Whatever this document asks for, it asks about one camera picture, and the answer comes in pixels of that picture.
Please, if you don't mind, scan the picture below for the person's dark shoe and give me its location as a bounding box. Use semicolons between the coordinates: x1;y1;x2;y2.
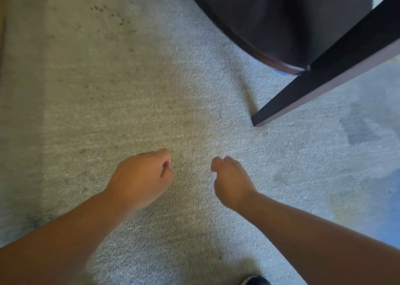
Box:
240;275;272;285

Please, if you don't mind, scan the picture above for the person's left forearm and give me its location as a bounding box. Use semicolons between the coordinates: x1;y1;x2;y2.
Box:
0;190;132;285

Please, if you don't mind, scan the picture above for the dark wooden table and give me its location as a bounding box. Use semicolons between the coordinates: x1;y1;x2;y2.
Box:
181;0;400;128

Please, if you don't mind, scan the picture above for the person's right hand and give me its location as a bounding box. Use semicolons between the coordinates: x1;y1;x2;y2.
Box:
211;156;259;211

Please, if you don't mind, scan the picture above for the person's left hand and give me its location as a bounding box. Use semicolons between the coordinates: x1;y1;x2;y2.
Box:
106;148;174;214

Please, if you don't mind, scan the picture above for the person's right forearm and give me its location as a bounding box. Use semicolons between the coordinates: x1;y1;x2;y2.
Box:
234;192;400;285

